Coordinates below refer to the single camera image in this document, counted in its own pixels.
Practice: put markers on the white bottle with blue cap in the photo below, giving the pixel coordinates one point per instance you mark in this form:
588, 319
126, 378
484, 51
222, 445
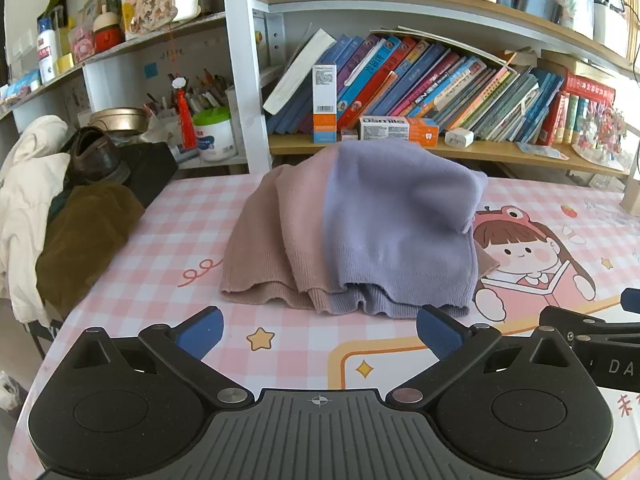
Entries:
46, 55

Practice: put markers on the red and white bottle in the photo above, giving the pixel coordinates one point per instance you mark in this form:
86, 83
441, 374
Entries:
107, 32

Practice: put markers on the flat blue packet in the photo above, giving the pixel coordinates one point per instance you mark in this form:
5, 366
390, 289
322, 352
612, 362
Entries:
542, 151

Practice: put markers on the row of colourful books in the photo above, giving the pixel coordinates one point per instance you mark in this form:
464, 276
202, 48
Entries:
425, 80

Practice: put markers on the brown leather shoe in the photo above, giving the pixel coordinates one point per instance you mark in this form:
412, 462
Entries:
95, 157

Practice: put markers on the white and wood bookshelf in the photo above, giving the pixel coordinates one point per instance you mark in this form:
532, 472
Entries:
240, 85

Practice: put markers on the bunch of pens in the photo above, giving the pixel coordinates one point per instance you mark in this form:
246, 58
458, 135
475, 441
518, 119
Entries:
200, 95

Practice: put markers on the flat white and orange box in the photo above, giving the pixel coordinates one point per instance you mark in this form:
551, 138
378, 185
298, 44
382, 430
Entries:
395, 130

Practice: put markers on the pink patterned jar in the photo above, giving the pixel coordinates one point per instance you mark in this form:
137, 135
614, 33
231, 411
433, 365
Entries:
81, 45

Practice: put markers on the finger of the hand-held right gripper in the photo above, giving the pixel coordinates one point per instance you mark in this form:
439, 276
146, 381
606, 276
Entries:
632, 300
590, 327

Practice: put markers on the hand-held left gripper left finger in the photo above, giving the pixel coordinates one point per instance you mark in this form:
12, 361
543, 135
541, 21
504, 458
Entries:
200, 332

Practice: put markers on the pink and purple knit sweater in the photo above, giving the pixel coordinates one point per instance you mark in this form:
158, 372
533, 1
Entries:
390, 220

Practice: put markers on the pink floral paper ornament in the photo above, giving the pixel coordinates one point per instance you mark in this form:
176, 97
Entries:
150, 0

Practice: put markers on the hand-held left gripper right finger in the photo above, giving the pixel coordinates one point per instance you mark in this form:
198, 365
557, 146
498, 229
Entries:
440, 335

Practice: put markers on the small grey box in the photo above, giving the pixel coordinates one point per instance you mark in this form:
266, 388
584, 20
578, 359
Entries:
350, 134

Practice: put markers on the black case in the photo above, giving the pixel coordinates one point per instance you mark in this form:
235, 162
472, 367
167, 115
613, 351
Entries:
150, 170

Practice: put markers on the white puffy jacket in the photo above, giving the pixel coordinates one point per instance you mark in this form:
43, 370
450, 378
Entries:
22, 210

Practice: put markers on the tall white and orange box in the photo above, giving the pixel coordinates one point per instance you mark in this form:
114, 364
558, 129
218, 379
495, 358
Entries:
325, 105

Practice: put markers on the colourful figure ornament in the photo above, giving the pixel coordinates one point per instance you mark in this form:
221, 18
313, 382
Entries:
600, 135

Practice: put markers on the small yellow box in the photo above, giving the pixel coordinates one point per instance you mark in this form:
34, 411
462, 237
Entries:
65, 63

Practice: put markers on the cluster of pen holders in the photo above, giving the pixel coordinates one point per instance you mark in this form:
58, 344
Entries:
575, 5

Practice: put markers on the white tub with green lid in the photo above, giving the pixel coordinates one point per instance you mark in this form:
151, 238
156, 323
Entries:
215, 137

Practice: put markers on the white charger plug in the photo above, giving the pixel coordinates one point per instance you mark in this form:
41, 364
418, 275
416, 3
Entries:
459, 138

